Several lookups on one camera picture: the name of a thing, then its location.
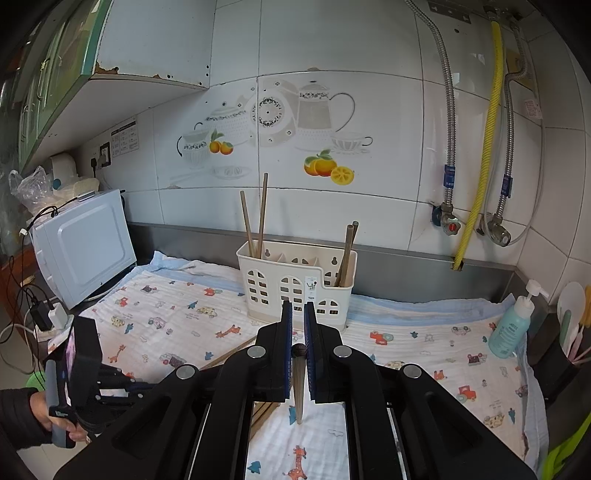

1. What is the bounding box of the white charger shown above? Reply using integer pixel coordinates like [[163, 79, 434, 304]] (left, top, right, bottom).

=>
[[48, 302, 71, 331]]

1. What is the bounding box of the teal soap pump bottle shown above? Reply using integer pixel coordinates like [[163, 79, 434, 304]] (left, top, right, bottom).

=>
[[488, 279, 550, 360]]

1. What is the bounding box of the clear plastic bag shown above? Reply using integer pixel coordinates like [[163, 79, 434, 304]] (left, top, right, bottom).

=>
[[8, 166, 49, 217]]

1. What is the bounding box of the pink kitchen utensil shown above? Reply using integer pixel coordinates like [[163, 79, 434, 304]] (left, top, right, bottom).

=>
[[566, 323, 591, 363]]

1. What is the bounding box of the printed wall label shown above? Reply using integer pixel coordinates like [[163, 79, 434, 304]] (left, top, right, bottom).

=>
[[110, 121, 139, 159]]

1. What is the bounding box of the person's left forearm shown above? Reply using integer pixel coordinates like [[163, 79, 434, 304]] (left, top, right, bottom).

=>
[[0, 388, 52, 448]]

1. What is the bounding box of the person's left hand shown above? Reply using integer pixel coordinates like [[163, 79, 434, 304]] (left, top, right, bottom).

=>
[[28, 392, 89, 445]]

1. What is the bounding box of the set of wooden chopsticks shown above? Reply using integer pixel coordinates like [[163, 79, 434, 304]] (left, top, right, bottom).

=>
[[202, 173, 362, 432]]

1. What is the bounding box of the red-handled water valve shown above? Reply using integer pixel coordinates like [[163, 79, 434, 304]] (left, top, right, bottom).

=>
[[430, 200, 463, 237]]

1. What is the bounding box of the chrome angle valve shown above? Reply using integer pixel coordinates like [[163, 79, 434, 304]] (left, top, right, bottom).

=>
[[480, 212, 512, 247]]

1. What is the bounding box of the green wall cabinet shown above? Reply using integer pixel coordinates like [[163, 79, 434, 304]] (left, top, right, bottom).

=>
[[13, 0, 211, 172]]

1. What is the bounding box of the metal flexible hose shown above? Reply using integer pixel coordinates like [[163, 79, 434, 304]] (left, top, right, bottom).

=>
[[404, 0, 459, 208], [494, 11, 531, 220]]

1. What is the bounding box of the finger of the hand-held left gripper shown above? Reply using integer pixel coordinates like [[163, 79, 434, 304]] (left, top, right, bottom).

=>
[[99, 388, 148, 416], [102, 364, 155, 387]]

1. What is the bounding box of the brown wooden chopstick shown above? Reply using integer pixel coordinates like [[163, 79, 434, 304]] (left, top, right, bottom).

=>
[[292, 344, 307, 425]]

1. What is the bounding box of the white cartoon-print cloth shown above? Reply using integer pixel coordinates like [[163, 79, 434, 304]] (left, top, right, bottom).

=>
[[150, 251, 551, 469]]

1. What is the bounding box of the white microwave oven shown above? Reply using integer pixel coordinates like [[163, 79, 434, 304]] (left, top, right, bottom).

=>
[[30, 188, 138, 311]]

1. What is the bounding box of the yellow gas hose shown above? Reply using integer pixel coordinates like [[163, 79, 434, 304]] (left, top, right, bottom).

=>
[[452, 21, 505, 273]]

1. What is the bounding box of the white rounded appliance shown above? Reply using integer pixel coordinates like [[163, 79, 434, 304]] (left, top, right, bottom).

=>
[[48, 152, 78, 190]]

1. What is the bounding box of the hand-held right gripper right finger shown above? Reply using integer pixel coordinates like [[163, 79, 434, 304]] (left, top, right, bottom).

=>
[[302, 300, 539, 480]]

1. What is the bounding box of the printed white muslin cloth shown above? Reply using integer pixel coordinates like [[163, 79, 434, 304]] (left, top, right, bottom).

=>
[[46, 268, 532, 480]]

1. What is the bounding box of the black power adapter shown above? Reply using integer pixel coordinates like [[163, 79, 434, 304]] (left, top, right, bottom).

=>
[[29, 299, 55, 331]]

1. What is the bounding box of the white silicone spatula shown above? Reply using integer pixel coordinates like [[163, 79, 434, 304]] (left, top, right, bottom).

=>
[[556, 281, 587, 352]]

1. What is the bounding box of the cream plastic cutlery holder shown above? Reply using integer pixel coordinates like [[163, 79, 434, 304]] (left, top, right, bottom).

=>
[[236, 240, 358, 334]]

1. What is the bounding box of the black utensil container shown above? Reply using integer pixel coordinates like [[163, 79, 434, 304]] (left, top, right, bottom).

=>
[[526, 314, 591, 409]]

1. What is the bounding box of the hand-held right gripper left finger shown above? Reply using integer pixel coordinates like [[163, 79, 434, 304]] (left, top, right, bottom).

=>
[[53, 300, 294, 480]]

